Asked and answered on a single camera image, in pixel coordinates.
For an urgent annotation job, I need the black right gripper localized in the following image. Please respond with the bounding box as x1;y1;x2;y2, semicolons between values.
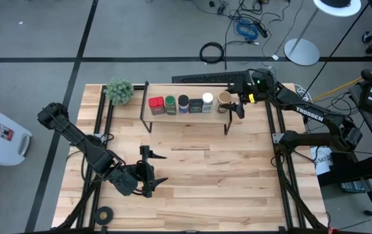
220;68;275;120

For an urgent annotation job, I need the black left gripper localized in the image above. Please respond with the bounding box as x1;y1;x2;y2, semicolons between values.
107;145;169;198

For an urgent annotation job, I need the bagel seasoning jar white lid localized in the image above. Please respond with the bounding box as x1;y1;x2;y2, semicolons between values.
201;92;214;114

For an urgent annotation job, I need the black square spice tin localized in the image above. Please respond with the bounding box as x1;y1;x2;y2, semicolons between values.
188;98;204;114

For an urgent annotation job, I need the garlic powder bottle black lid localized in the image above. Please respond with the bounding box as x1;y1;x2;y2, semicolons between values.
177;94;190;115

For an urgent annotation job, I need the oregano jar green lid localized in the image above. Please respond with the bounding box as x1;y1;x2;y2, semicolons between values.
164;95;177;116

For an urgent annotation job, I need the smoked paprika tin red lid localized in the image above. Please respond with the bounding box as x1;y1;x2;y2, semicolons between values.
148;96;167;116

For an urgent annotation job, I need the black floor vent grate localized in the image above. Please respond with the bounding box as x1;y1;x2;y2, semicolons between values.
171;70;253;85

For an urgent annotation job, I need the black tape roll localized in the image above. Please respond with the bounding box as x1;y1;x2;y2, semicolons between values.
94;205;114;226

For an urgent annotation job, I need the black power strip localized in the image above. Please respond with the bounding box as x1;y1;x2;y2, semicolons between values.
253;19;269;39

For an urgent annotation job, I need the small green potted plant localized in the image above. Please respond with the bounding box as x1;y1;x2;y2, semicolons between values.
103;77;134;107

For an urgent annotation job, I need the white paper label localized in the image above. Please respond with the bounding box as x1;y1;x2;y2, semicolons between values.
309;146;335;176

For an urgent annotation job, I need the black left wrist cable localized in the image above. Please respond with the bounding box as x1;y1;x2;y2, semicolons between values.
130;181;156;196

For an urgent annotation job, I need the wooden shelf black metal frame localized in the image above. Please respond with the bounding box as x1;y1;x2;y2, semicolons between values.
139;81;234;136

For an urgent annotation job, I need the coiled black cable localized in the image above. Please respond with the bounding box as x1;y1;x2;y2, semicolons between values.
199;41;225;65

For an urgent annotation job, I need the black metal table frame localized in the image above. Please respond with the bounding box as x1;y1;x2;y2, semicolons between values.
54;83;329;234

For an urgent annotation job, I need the blue cable bundle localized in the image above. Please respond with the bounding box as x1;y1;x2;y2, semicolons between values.
236;18;260;42

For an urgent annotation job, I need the white plug cable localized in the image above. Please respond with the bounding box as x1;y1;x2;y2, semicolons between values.
294;84;312;103

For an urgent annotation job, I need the yellow cable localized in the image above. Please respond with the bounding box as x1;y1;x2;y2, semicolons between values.
310;61;372;103

